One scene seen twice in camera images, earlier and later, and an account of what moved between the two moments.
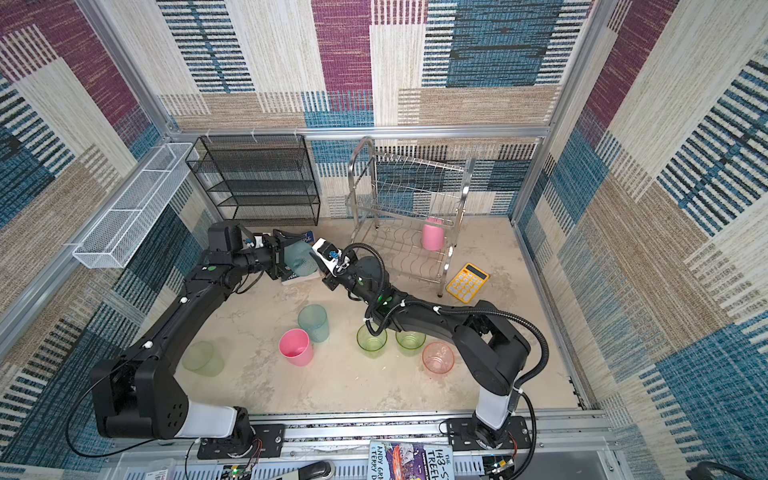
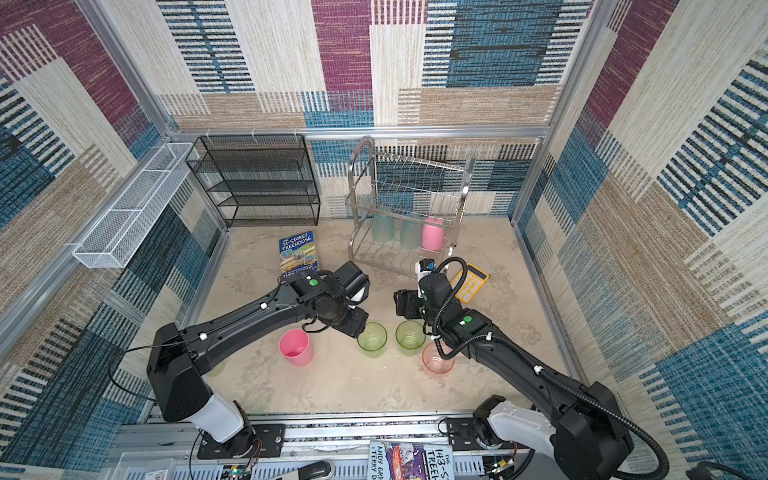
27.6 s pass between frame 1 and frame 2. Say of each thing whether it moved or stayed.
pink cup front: stayed
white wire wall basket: stayed
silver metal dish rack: stayed
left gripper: moved
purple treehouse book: stayed
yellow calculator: stayed
